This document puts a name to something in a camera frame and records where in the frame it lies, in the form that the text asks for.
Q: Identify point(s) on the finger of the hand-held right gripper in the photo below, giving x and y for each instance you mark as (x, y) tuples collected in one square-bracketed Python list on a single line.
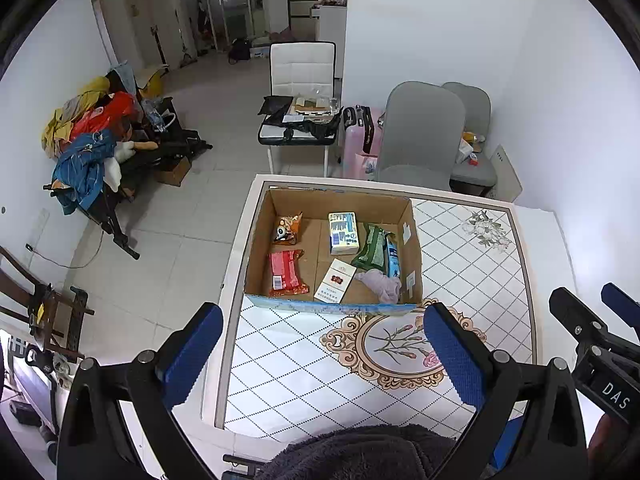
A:
[(622, 307), (572, 310)]

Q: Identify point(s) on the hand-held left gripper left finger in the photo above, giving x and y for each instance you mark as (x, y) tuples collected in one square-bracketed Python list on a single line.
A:
[(192, 355)]

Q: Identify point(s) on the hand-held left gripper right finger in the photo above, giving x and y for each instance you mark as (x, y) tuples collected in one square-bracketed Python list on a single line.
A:
[(452, 355)]

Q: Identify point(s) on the purple cloth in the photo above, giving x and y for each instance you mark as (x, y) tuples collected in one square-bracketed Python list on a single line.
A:
[(380, 284)]

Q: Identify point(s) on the blue tube packet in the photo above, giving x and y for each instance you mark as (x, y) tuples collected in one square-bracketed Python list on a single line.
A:
[(394, 260)]

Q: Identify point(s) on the red snack packet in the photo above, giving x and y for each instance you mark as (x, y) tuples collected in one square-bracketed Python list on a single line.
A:
[(286, 272)]

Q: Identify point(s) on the green snack packet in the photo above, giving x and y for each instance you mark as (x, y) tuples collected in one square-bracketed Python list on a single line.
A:
[(370, 247)]

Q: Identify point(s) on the white carton with red label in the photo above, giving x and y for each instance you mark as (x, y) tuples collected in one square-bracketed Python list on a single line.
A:
[(334, 280)]

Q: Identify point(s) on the orange panda snack packet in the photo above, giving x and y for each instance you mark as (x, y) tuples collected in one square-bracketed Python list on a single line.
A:
[(289, 227)]

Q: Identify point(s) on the blue and white tissue pack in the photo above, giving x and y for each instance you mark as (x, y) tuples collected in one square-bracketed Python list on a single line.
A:
[(344, 232)]

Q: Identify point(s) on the person's right forearm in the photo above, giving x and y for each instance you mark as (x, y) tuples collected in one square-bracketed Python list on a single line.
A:
[(610, 437)]

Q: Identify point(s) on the blue chair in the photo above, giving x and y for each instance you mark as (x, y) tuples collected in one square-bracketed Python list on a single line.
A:
[(507, 440)]

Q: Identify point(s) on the dark wooden chair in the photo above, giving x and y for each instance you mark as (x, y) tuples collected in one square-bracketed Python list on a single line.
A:
[(65, 320)]

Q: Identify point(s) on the person's dark fuzzy clothing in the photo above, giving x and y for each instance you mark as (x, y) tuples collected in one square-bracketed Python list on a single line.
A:
[(360, 452)]

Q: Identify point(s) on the white board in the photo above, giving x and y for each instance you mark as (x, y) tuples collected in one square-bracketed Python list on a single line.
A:
[(505, 172)]

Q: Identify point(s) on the small brown cardboard box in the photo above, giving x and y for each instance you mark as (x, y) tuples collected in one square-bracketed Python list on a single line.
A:
[(172, 172)]

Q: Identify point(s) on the black metal rack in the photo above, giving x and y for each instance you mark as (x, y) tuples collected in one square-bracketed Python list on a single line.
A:
[(170, 150)]

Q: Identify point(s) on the plush toy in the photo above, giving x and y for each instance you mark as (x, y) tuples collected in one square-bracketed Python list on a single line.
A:
[(127, 150)]

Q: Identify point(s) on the blue striped garment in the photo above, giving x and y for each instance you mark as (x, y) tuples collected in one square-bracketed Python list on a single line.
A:
[(82, 170)]

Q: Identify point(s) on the grey fabric chair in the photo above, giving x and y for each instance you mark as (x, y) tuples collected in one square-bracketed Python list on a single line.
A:
[(475, 100), (420, 125)]

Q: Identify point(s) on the pink suitcase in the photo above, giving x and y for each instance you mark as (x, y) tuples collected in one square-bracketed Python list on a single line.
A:
[(356, 135)]

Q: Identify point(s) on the red plastic bag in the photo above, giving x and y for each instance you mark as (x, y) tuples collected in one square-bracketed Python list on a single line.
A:
[(107, 112)]

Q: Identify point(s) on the black bag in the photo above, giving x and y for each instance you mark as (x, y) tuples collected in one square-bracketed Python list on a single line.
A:
[(315, 127)]

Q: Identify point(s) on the black folder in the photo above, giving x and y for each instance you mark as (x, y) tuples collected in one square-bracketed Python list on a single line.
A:
[(275, 106)]

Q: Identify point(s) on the yellow cloth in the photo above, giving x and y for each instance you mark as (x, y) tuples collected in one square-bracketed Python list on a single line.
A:
[(60, 125)]

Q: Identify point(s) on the stack of papers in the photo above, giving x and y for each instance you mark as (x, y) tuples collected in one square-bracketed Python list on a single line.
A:
[(315, 105)]

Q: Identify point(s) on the white padded chair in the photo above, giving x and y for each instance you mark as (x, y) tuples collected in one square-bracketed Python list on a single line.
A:
[(300, 62)]

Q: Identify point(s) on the beige door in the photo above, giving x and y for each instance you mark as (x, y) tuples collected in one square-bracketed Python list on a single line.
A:
[(145, 20)]

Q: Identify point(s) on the white cabinet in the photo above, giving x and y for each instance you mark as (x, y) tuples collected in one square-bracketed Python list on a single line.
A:
[(332, 35)]

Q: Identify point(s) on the glass sliding door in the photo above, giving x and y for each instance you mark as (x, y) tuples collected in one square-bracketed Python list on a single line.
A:
[(220, 5)]

